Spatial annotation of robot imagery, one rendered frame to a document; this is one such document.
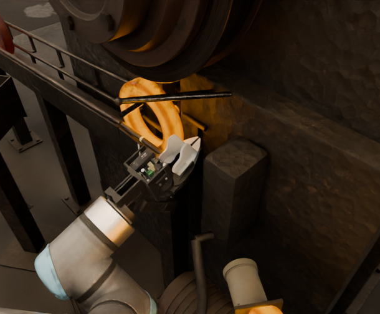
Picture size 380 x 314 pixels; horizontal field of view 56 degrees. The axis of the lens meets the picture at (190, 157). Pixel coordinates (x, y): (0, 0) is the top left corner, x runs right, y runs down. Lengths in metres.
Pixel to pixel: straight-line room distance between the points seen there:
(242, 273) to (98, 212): 0.26
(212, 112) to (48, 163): 1.28
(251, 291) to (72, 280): 0.29
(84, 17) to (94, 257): 0.38
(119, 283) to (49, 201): 1.09
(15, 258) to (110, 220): 0.97
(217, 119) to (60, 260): 0.38
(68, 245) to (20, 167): 1.30
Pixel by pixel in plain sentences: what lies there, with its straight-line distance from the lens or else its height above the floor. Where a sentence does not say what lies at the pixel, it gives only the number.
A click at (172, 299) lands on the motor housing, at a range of 0.78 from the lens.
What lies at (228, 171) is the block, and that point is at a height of 0.80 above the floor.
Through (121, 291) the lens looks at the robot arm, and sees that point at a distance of 0.64.
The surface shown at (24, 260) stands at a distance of 1.55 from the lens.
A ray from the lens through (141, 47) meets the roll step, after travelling 0.57.
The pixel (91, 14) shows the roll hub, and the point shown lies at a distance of 0.58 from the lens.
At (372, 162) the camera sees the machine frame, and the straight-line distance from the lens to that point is 0.57.
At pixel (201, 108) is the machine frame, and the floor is 0.80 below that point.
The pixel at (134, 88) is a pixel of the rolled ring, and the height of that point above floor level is 0.83.
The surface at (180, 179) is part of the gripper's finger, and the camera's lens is 0.68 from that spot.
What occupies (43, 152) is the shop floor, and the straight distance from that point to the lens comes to 1.95.
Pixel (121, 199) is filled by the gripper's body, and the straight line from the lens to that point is 0.62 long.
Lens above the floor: 1.23
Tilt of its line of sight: 44 degrees down
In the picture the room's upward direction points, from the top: straight up
